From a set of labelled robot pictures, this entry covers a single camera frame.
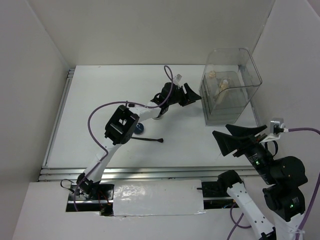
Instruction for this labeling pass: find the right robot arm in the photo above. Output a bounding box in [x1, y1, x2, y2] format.
[212, 123, 308, 240]

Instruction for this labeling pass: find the aluminium left rail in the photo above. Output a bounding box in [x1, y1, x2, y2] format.
[42, 68, 76, 168]

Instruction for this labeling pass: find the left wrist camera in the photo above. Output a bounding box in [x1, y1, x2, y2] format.
[173, 74, 182, 85]

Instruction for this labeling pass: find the white cover plate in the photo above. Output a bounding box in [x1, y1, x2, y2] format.
[113, 179, 205, 217]

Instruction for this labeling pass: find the cream bottle clear cap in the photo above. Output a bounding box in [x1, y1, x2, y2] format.
[214, 78, 232, 105]

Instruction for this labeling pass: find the aluminium front rail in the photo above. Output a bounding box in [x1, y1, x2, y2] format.
[38, 166, 258, 182]

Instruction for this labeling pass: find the frosted bottle gold pump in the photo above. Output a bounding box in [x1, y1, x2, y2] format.
[208, 71, 217, 79]

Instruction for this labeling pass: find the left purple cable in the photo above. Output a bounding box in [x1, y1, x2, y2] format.
[73, 65, 181, 213]

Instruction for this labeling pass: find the purple cable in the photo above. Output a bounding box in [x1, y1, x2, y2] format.
[73, 65, 181, 213]
[226, 126, 320, 240]

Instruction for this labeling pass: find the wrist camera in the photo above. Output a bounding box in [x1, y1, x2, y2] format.
[261, 117, 289, 143]
[173, 74, 182, 85]

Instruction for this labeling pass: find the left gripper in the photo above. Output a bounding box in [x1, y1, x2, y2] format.
[167, 83, 202, 107]

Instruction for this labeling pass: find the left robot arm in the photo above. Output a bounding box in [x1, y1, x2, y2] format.
[74, 82, 202, 200]

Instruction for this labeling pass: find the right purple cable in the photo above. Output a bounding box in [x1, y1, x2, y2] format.
[226, 126, 320, 240]

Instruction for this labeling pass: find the blue lid compact jar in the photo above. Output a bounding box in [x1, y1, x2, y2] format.
[133, 122, 145, 135]

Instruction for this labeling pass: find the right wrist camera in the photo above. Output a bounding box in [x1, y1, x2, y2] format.
[261, 117, 289, 143]

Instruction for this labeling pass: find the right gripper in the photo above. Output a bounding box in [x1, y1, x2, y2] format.
[211, 121, 277, 182]

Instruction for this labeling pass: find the clear acrylic makeup organizer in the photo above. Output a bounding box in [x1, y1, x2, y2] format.
[199, 47, 263, 126]

